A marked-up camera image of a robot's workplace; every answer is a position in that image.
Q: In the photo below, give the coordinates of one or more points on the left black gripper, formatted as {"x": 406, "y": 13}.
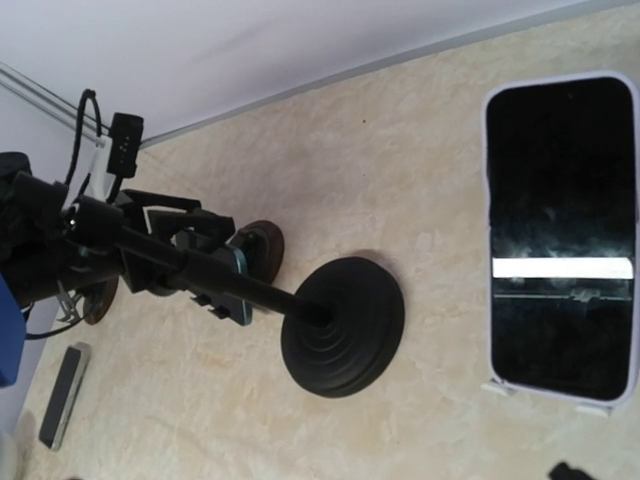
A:
{"x": 37, "y": 261}

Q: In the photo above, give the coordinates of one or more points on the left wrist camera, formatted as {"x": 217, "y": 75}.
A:
{"x": 115, "y": 157}

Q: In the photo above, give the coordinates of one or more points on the black phone blue edge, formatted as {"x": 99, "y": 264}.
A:
{"x": 12, "y": 336}

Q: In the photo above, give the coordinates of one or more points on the black phone white case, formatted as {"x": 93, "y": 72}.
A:
{"x": 561, "y": 180}

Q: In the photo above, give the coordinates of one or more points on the black phone white edge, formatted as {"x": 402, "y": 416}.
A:
{"x": 64, "y": 394}

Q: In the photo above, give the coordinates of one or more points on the left aluminium frame post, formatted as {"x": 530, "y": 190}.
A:
{"x": 49, "y": 103}

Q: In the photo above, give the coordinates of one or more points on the black phone landscape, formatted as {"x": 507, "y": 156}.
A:
{"x": 208, "y": 274}

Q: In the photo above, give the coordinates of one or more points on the tall black clamp stand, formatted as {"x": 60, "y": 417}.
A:
{"x": 341, "y": 328}

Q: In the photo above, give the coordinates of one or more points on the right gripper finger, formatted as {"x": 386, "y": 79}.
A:
{"x": 568, "y": 471}

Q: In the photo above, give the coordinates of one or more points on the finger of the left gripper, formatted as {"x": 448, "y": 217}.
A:
{"x": 197, "y": 229}

